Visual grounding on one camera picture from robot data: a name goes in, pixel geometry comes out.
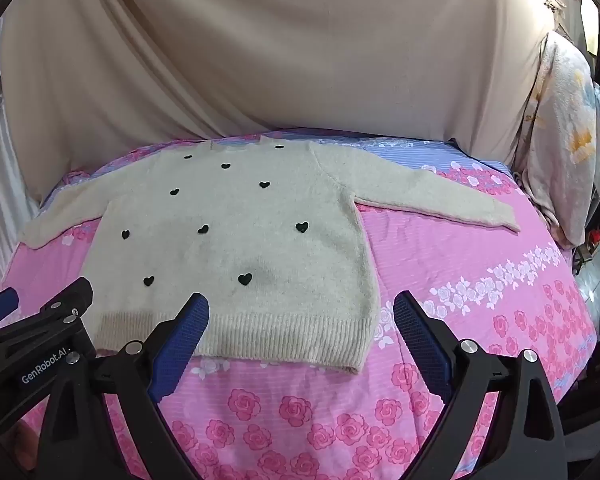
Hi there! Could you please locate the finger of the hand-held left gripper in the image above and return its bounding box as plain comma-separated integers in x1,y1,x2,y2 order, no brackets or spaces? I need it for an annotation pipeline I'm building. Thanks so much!
0,287,20,334
0,276,95,361

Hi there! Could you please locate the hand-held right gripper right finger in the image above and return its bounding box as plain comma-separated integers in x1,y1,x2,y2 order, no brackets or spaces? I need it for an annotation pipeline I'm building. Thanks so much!
394,290,569,480

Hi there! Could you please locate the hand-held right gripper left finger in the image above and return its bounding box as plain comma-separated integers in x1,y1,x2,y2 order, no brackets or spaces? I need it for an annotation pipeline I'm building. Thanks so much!
37,292,211,480

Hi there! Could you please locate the beige sweater with black hearts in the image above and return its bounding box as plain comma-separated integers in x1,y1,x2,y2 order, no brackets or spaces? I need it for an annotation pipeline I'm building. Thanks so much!
19,141,521,376

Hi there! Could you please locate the pink floral bed sheet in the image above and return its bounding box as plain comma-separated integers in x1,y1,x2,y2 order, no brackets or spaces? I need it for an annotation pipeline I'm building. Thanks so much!
0,129,600,480

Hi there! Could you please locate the white satin curtain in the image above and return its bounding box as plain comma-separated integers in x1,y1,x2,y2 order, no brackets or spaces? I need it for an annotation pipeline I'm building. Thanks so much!
0,22,48,303

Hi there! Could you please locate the cream floral fleece blanket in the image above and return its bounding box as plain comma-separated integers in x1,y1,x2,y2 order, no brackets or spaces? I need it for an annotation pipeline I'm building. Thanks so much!
522,32,600,250

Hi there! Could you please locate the beige backdrop cloth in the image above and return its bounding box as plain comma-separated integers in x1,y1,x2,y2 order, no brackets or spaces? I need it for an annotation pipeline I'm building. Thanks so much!
0,0,583,201

